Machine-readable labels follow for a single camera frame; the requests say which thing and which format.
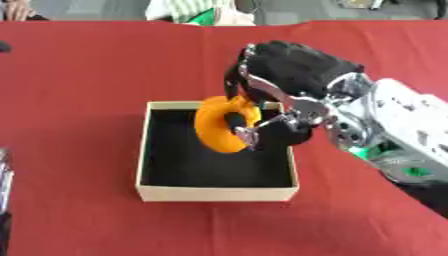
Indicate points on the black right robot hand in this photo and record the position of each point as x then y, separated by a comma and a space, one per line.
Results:
297, 68

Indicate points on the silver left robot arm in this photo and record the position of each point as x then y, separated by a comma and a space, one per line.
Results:
3, 193

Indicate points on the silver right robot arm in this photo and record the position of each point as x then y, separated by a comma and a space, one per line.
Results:
396, 130

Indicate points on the tan cardboard box black inside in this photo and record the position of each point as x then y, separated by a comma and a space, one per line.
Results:
216, 163

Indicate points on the person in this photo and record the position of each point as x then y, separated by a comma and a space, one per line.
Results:
201, 11

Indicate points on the person's hand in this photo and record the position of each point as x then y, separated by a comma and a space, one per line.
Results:
17, 9

